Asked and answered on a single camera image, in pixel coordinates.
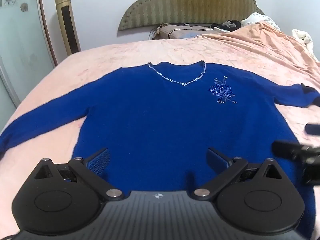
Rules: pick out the olive upholstered headboard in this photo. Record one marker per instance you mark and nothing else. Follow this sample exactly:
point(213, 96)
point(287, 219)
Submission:
point(145, 13)

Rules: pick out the glass wardrobe sliding door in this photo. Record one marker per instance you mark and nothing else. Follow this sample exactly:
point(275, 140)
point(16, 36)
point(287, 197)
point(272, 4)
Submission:
point(25, 58)

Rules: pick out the white crumpled quilt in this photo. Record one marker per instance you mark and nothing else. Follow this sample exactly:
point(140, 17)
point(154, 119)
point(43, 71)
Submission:
point(256, 17)

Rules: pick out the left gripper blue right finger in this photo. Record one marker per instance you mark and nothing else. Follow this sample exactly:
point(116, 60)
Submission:
point(227, 170)

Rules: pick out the black dark clothes pile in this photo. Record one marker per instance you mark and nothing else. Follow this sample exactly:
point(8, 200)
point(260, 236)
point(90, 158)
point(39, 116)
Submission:
point(230, 25)

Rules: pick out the gold tower fan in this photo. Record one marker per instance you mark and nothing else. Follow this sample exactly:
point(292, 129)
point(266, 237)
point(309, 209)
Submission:
point(67, 26)

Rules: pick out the beige patterned pillow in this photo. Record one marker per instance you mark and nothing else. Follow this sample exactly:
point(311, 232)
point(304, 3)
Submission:
point(183, 31)

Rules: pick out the pink bed sheet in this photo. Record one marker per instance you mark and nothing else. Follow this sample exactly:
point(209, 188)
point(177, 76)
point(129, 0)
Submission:
point(70, 74)

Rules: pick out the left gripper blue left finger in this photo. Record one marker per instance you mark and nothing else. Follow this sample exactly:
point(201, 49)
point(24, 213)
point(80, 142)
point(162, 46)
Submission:
point(89, 172)

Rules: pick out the orange peach blanket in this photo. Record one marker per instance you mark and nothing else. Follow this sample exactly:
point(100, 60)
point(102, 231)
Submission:
point(263, 50)

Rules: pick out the cream crumpled cloth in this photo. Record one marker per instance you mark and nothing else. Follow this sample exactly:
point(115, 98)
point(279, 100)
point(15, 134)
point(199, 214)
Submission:
point(303, 38)

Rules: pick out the blue knit sweater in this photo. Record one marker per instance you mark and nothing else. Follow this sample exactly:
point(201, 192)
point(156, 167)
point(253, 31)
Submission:
point(157, 122)

